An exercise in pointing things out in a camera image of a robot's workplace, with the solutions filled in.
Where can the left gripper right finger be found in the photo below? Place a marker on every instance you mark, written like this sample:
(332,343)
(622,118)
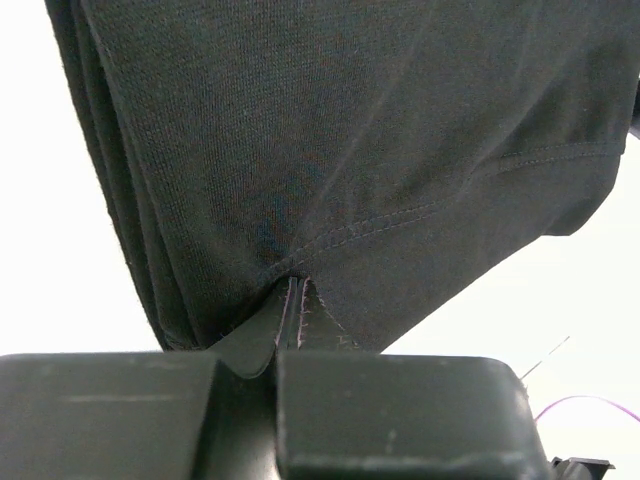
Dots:
(348,414)

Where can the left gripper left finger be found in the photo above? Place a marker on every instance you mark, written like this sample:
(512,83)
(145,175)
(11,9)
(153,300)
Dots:
(147,415)

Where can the black skirt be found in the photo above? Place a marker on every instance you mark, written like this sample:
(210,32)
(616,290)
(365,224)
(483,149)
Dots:
(388,152)

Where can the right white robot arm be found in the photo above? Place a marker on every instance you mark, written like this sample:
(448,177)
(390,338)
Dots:
(580,468)

